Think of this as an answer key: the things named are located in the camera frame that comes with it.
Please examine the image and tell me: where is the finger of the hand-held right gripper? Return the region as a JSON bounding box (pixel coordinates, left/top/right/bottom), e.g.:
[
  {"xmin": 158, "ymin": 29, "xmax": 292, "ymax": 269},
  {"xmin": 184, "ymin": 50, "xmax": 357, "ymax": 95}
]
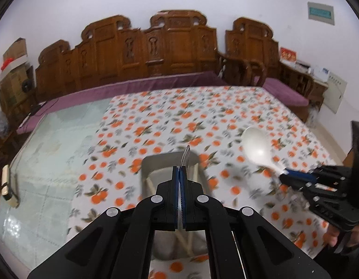
[
  {"xmin": 280, "ymin": 166, "xmax": 353, "ymax": 188},
  {"xmin": 301, "ymin": 183, "xmax": 359, "ymax": 233}
]

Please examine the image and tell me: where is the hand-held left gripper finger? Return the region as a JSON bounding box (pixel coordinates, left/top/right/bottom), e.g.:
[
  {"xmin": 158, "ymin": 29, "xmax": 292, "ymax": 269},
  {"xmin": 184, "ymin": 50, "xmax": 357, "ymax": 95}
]
[
  {"xmin": 27, "ymin": 166, "xmax": 180, "ymax": 279},
  {"xmin": 179, "ymin": 166, "xmax": 332, "ymax": 279}
]

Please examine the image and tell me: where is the wooden chopstick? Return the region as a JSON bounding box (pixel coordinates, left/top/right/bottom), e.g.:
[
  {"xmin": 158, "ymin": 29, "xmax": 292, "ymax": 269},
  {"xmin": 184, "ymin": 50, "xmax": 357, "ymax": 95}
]
[{"xmin": 145, "ymin": 179, "xmax": 188, "ymax": 258}]

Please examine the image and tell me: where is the rectangular metal tray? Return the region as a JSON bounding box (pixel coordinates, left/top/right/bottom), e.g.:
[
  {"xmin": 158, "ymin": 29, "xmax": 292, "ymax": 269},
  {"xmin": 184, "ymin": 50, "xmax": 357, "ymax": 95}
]
[{"xmin": 141, "ymin": 151, "xmax": 212, "ymax": 262}]

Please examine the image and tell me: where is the white plastic spoon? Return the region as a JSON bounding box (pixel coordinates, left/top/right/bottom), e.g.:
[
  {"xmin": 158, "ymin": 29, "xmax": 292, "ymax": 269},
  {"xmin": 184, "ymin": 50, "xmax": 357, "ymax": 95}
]
[{"xmin": 242, "ymin": 126, "xmax": 287, "ymax": 178}]

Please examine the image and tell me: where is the person's right hand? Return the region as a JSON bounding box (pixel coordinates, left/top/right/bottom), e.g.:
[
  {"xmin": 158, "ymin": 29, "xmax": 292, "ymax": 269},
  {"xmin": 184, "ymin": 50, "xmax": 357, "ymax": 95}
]
[{"xmin": 325, "ymin": 223, "xmax": 359, "ymax": 249}]

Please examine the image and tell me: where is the crumpled translucent plastic bag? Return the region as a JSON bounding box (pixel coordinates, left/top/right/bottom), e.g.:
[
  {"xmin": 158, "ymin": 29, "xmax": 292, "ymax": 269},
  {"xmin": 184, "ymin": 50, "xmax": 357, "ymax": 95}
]
[{"xmin": 309, "ymin": 105, "xmax": 321, "ymax": 127}]

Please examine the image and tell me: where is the orange fruit print tablecloth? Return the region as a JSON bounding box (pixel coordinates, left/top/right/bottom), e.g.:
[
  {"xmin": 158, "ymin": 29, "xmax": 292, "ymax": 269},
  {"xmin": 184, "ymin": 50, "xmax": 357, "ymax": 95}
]
[{"xmin": 66, "ymin": 86, "xmax": 339, "ymax": 279}]

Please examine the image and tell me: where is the wooden side table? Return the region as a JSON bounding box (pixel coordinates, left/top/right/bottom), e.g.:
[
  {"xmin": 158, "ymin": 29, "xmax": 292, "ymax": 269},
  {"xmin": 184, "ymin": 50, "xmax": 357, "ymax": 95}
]
[{"xmin": 280, "ymin": 61, "xmax": 329, "ymax": 111}]

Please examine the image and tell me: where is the square purple armchair cushion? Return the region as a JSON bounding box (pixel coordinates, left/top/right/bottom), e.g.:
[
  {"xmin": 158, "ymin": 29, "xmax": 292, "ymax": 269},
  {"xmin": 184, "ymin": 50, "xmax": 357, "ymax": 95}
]
[{"xmin": 255, "ymin": 77, "xmax": 310, "ymax": 108}]

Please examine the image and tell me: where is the white box device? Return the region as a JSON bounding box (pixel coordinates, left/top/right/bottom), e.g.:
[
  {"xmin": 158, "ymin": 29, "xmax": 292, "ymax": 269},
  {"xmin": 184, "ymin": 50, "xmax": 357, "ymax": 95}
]
[{"xmin": 313, "ymin": 67, "xmax": 329, "ymax": 80}]

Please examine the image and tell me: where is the red gift box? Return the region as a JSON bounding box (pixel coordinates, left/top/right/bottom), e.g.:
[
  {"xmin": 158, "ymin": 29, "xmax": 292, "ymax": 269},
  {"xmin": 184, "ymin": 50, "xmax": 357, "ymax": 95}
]
[{"xmin": 280, "ymin": 47, "xmax": 297, "ymax": 62}]

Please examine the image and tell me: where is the long purple sofa cushion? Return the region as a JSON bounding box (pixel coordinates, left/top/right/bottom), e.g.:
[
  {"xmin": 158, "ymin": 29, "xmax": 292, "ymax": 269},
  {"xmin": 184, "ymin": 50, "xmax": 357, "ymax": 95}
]
[{"xmin": 15, "ymin": 70, "xmax": 229, "ymax": 136}]

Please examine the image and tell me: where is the carved wooden armchair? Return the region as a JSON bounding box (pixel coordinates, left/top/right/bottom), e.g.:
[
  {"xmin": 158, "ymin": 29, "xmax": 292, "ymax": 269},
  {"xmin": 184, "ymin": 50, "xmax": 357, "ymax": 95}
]
[{"xmin": 224, "ymin": 17, "xmax": 315, "ymax": 123}]

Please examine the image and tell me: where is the carved wooden sofa bench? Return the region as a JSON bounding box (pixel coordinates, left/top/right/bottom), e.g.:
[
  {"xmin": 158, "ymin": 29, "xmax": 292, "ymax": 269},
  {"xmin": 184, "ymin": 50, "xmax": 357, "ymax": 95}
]
[{"xmin": 34, "ymin": 10, "xmax": 252, "ymax": 102}]

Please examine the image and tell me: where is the small cream and black object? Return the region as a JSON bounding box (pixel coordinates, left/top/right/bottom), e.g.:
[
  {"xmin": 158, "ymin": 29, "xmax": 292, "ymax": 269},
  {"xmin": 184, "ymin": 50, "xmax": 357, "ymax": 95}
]
[{"xmin": 1, "ymin": 164, "xmax": 19, "ymax": 208}]

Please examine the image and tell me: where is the large cardboard box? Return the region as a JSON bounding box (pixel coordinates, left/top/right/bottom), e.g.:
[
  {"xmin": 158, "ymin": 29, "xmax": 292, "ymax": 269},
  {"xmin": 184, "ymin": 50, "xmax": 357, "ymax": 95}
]
[{"xmin": 0, "ymin": 64, "xmax": 28, "ymax": 114}]

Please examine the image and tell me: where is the small cardboard box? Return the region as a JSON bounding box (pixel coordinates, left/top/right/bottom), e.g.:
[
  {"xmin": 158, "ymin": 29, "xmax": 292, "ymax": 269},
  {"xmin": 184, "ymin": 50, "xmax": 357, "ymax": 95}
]
[{"xmin": 2, "ymin": 38, "xmax": 27, "ymax": 64}]

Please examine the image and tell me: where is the white wall distribution box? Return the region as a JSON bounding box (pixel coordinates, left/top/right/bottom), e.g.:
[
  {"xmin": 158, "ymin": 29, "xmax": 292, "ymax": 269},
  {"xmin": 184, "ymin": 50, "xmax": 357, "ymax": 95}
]
[{"xmin": 325, "ymin": 73, "xmax": 348, "ymax": 114}]

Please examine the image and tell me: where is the grey wall electrical panel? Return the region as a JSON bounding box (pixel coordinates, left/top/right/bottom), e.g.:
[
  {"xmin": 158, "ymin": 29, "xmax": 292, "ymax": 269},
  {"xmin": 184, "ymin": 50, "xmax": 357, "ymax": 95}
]
[{"xmin": 307, "ymin": 1, "xmax": 335, "ymax": 25}]

